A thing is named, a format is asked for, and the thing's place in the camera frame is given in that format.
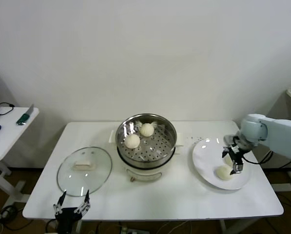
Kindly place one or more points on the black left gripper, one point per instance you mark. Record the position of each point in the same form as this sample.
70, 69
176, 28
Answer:
67, 217

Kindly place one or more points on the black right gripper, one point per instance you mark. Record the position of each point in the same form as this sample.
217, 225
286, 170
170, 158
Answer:
236, 156

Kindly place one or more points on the white steamed baozi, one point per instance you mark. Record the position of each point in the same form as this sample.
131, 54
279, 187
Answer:
132, 141
223, 173
228, 161
146, 129

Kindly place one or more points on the glass pot lid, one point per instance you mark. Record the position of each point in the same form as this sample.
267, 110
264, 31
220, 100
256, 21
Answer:
83, 165

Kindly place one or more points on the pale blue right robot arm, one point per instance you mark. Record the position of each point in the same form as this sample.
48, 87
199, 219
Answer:
277, 134

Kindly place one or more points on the perforated stainless steel steamer basket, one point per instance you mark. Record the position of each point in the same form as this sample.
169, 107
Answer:
152, 153

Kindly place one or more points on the white round plate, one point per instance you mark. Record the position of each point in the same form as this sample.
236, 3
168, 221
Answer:
206, 161

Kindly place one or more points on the white floor power strip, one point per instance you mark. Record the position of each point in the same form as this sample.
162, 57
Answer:
129, 230

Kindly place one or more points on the white electric cooker base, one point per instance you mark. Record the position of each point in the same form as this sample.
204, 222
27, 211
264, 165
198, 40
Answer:
145, 175

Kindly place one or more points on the white side table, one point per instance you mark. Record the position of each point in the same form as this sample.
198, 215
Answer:
11, 136

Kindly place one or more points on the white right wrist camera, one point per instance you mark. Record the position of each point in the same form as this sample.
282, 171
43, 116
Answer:
229, 139

